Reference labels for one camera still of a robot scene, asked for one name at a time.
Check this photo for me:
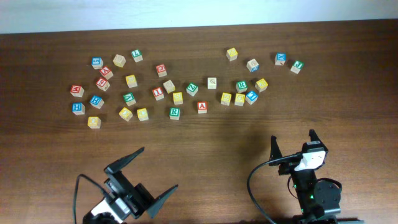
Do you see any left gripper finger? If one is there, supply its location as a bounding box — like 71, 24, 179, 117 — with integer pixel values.
146, 185, 178, 218
104, 147, 145, 174

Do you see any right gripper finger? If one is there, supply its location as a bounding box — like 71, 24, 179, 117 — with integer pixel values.
269, 136, 282, 166
308, 129, 324, 146

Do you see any yellow C block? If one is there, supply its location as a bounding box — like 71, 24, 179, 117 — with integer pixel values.
137, 108, 149, 121

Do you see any green r block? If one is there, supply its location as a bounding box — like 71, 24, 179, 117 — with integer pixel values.
236, 80, 248, 93
169, 108, 180, 120

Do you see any red I block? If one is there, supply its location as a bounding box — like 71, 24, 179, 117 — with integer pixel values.
152, 87, 164, 101

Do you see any red a block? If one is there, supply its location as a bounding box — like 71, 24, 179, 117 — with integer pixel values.
99, 66, 114, 80
197, 101, 208, 114

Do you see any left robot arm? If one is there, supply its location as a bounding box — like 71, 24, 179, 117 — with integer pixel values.
83, 147, 178, 223

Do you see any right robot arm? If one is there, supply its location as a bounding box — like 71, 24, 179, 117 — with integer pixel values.
270, 129, 364, 223

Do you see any yellow O block far left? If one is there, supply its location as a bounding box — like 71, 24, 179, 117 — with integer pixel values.
88, 116, 101, 129

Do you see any yellow O block tilted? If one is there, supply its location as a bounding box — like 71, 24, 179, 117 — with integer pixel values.
119, 107, 133, 121

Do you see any blue I block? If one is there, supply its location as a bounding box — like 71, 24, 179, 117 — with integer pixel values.
245, 91, 258, 105

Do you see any yellow block pair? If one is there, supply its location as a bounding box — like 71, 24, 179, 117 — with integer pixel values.
234, 93, 245, 106
221, 92, 232, 106

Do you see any blue H block tilted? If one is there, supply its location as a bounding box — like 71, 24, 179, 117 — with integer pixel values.
90, 95, 104, 109

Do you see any green V block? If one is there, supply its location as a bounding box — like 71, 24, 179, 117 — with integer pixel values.
123, 93, 136, 106

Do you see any blue H block left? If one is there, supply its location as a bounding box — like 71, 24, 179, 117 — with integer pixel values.
72, 103, 85, 115

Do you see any yellow M block right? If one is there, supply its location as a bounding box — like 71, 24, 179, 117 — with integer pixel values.
255, 78, 268, 92

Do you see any yellow block right pair left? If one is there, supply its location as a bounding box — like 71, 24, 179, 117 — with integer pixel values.
221, 92, 232, 106

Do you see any green J block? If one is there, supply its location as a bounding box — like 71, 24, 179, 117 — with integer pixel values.
290, 60, 304, 74

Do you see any red 6 block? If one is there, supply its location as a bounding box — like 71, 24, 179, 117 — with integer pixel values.
96, 78, 110, 91

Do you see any red M block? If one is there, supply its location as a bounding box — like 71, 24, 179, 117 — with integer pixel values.
70, 85, 85, 97

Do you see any yellow block centre left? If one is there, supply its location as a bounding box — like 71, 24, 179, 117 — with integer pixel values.
126, 75, 137, 88

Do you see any yellow S block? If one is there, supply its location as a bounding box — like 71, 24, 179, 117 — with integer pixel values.
172, 92, 183, 105

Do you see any wood block blue side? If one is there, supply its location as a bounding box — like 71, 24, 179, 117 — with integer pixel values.
246, 59, 259, 72

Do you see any blue X block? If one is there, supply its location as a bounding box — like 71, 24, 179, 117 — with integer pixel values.
275, 53, 287, 66

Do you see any plain wood block centre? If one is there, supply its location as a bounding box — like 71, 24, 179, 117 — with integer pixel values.
163, 80, 175, 94

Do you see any plain wood block upright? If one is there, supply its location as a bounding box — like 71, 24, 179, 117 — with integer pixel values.
207, 77, 217, 90

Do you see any blue S block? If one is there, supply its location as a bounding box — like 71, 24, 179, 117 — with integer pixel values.
91, 57, 103, 70

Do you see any plain wood yellow-side block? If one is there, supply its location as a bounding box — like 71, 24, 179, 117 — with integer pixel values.
113, 54, 126, 68

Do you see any red Q block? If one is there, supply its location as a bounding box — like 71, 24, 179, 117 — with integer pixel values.
155, 64, 167, 77

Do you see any green Z block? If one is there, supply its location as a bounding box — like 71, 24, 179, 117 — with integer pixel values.
186, 83, 198, 96

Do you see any yellow block top right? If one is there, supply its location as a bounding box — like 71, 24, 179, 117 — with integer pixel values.
226, 47, 238, 61

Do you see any green L block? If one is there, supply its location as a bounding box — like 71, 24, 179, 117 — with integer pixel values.
131, 49, 143, 63

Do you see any right black cable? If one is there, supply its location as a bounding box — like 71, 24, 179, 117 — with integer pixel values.
247, 154, 304, 224

